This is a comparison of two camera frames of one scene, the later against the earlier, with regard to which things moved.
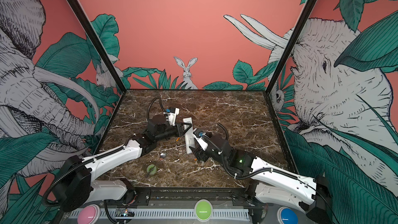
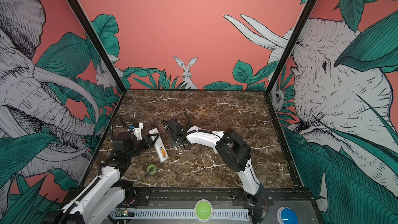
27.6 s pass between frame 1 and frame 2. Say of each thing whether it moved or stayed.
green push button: stayed
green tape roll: stayed
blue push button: stayed
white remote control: moved
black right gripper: moved
